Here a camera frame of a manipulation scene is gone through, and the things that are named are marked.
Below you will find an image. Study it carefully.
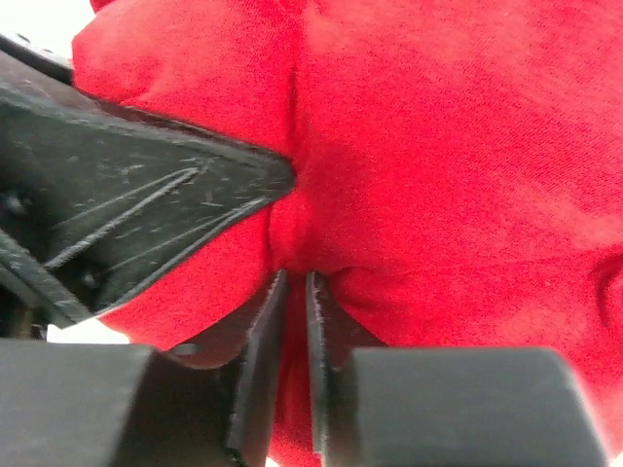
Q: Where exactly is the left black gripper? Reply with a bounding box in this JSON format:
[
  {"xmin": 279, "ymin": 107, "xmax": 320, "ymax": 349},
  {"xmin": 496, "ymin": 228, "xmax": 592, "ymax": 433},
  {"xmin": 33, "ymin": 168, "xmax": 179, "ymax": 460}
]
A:
[{"xmin": 1, "ymin": 38, "xmax": 295, "ymax": 341}]

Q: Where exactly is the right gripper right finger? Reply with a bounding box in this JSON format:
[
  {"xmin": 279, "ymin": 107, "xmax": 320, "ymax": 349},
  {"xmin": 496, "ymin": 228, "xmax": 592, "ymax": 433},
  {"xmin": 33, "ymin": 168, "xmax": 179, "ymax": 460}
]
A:
[{"xmin": 306, "ymin": 271, "xmax": 385, "ymax": 466}]

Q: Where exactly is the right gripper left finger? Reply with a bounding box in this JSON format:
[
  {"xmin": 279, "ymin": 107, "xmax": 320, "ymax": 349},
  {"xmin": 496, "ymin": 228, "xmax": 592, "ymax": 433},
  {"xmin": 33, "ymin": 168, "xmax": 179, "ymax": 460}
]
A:
[{"xmin": 169, "ymin": 269, "xmax": 288, "ymax": 462}]

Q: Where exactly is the dark red t shirt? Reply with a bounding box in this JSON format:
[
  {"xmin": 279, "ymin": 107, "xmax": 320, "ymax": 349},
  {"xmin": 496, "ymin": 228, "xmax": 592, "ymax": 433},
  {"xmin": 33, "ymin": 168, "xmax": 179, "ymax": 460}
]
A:
[{"xmin": 73, "ymin": 1, "xmax": 622, "ymax": 466}]

